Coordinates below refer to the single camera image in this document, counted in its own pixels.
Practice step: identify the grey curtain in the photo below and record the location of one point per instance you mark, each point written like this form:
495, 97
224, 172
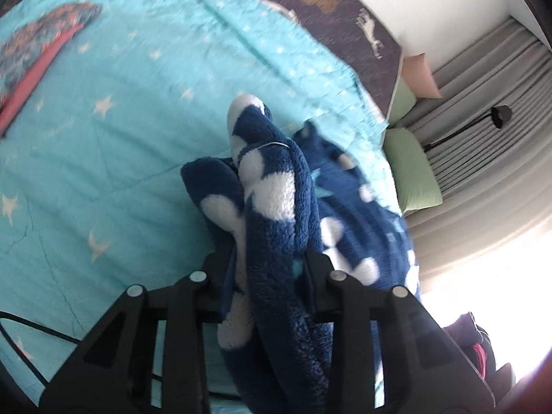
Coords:
496, 184

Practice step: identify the turquoise star-print quilt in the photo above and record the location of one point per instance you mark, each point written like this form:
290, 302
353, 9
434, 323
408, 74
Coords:
91, 194

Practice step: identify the green pillow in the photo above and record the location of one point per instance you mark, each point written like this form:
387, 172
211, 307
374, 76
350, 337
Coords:
403, 101
416, 185

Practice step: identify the navy fleece star-print garment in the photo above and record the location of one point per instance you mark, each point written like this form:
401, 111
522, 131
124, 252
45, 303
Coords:
277, 198

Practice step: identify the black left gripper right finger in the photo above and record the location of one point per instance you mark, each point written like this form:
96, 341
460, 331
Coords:
388, 354

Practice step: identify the folded floral pink clothes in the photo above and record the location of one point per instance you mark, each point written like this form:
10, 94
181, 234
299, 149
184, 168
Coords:
28, 53

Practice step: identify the dark deer-print bed sheet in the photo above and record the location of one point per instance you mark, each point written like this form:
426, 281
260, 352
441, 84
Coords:
353, 33

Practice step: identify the black floor lamp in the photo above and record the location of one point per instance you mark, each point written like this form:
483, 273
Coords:
498, 115

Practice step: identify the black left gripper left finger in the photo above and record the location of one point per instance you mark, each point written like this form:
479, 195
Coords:
146, 353

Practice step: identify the pink pillow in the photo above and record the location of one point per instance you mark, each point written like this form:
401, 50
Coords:
418, 77

